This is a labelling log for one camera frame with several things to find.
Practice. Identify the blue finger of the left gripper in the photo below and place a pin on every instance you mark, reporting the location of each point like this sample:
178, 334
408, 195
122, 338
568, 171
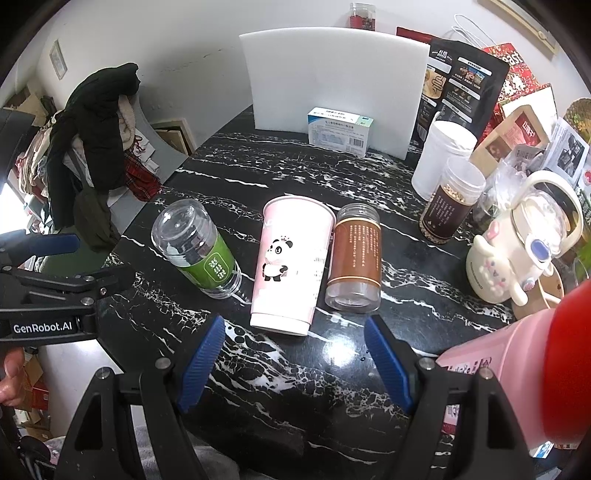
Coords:
38, 245

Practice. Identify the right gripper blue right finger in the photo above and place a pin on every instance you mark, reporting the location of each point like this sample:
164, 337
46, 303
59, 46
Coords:
395, 361

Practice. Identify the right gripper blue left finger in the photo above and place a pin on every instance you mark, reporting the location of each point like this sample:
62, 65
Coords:
195, 360

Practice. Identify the clear jar with green label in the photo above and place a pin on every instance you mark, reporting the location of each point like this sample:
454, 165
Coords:
186, 236

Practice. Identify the pink panda paper cup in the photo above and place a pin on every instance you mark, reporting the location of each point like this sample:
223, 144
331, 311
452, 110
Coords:
293, 250

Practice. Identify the person's left hand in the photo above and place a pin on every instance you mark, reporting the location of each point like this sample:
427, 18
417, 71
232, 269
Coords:
12, 385

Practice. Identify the clear jar with brown label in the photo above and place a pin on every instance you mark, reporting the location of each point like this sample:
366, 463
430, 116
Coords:
355, 274

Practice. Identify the pile of dark clothes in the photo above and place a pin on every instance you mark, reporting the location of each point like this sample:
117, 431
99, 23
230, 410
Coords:
85, 159

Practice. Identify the red plaid scarf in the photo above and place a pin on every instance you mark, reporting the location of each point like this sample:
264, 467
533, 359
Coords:
143, 184

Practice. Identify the pink bottle with red cap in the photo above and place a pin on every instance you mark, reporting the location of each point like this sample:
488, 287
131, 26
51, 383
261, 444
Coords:
543, 364

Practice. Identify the grain jar with dark label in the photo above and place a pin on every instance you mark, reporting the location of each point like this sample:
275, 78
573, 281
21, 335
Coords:
458, 190

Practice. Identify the white paper towel roll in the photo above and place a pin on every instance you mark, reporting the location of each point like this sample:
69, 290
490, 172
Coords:
445, 140

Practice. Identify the blue and white medicine box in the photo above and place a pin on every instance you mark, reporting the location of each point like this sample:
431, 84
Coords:
339, 131

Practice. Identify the brown cardboard gift box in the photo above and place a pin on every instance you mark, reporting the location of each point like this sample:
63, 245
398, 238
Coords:
521, 127

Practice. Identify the white foam board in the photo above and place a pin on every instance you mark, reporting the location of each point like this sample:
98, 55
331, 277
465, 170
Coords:
378, 75

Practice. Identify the black printed snack bag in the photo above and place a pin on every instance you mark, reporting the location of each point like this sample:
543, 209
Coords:
462, 85

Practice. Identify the red patterned gift bag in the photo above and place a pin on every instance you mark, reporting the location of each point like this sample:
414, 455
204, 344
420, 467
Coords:
520, 80

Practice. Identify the red jar on shelf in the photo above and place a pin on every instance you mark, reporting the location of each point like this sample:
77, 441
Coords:
362, 16

